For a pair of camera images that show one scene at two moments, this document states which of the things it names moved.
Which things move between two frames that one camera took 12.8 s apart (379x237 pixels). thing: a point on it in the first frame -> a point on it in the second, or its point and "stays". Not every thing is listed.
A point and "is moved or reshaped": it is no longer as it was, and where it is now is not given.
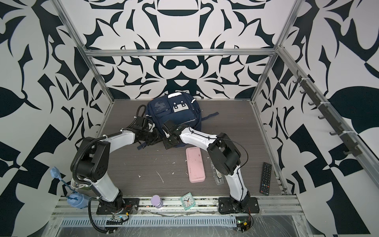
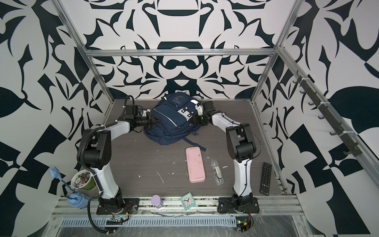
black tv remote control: (266, 177) stays
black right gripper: (166, 144) -> (195, 119)
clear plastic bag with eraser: (219, 177) stays
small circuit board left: (116, 220) stays
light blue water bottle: (76, 199) stays
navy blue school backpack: (179, 107) is moved or reshaped
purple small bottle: (157, 201) stays
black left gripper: (156, 138) -> (152, 121)
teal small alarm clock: (188, 201) stays
